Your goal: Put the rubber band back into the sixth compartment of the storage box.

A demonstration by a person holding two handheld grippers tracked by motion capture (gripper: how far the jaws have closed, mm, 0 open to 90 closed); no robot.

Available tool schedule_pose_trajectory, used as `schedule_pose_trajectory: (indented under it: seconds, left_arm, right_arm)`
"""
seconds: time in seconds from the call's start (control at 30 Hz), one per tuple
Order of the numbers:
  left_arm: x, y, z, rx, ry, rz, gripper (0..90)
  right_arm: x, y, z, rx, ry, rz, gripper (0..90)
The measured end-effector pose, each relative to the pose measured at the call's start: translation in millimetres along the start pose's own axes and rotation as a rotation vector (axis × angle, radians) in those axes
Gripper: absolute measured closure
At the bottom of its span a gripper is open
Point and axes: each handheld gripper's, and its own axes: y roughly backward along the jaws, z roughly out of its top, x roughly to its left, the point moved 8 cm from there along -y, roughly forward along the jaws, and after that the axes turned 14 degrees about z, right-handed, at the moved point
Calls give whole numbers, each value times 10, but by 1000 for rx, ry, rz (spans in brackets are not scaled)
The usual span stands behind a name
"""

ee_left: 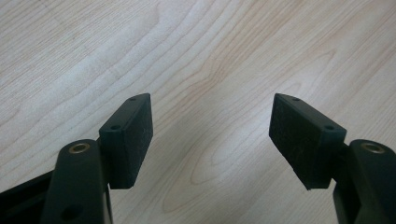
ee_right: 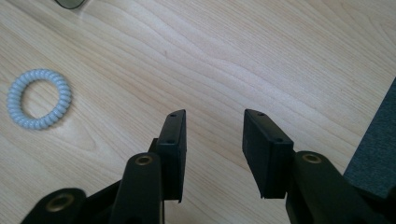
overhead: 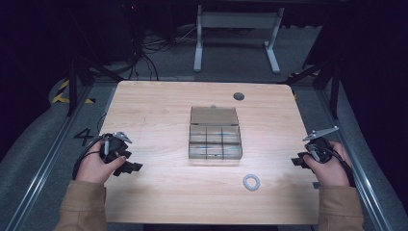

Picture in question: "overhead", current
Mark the grey table grommet cap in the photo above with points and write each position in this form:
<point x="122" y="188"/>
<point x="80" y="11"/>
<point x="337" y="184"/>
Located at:
<point x="238" y="96"/>

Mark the person's left hand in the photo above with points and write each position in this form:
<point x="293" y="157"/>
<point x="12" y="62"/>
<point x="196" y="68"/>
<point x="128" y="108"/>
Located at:
<point x="96" y="167"/>

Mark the person's right hand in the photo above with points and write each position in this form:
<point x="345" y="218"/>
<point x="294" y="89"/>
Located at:
<point x="329" y="168"/>

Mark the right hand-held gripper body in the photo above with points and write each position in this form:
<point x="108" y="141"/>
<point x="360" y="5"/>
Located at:
<point x="318" y="146"/>

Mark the clear plastic compartment box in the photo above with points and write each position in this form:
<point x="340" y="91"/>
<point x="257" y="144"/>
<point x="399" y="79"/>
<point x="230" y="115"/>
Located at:
<point x="214" y="132"/>

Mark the white metal table frame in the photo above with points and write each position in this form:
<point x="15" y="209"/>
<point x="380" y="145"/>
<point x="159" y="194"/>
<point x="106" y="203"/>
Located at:
<point x="237" y="35"/>

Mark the yellow black floor tape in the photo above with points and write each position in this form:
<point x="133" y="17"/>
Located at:
<point x="65" y="93"/>

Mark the black metal stand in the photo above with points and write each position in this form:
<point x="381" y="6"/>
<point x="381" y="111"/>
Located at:
<point x="324" y="77"/>
<point x="84" y="74"/>

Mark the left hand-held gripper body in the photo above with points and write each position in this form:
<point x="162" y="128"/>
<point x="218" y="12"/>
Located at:
<point x="113" y="148"/>

